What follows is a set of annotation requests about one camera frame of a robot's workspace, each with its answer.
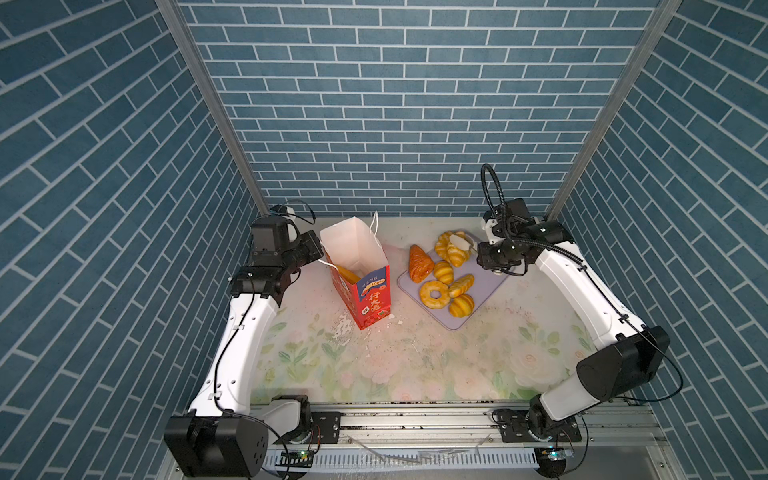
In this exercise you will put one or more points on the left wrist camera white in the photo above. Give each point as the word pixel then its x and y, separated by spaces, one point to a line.
pixel 288 213

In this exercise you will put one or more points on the small striped fake bun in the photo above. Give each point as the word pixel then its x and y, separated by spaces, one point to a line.
pixel 444 272

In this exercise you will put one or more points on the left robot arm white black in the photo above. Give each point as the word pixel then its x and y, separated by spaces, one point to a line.
pixel 243 348

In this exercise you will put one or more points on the brown fake croissant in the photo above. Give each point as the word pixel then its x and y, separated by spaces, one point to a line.
pixel 420 265

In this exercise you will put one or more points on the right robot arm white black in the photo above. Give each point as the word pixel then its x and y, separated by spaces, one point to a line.
pixel 627 353

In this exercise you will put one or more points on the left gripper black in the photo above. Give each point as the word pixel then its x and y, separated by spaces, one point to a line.
pixel 310 241

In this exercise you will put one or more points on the small twisted fake bread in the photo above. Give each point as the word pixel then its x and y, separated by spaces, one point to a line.
pixel 461 286

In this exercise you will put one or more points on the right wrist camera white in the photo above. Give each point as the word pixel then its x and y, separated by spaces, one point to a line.
pixel 488 228

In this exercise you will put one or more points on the long striped fake bread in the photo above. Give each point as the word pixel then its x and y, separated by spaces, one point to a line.
pixel 456 256

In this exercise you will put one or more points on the lavender plastic tray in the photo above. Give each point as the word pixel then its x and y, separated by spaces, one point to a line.
pixel 486 283

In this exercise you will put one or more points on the metal tongs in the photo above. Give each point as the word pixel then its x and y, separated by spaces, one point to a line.
pixel 462 242

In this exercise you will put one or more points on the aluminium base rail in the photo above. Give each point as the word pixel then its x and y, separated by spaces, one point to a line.
pixel 484 439

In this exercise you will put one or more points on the large ring-shaped fake bread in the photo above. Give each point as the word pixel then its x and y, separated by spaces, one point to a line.
pixel 443 241

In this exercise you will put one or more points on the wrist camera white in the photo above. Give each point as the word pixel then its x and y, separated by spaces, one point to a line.
pixel 288 213
pixel 488 228

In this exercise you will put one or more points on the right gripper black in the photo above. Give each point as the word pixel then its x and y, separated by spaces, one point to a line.
pixel 484 258

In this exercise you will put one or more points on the oval golden fake bread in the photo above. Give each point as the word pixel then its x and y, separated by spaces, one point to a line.
pixel 349 276

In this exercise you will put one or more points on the red white paper bag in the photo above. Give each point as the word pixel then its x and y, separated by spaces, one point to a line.
pixel 354 245

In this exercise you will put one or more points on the round striped fake bun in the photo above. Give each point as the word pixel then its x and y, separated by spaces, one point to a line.
pixel 461 306

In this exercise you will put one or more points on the glazed fake donut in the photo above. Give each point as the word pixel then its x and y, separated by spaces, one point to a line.
pixel 434 295

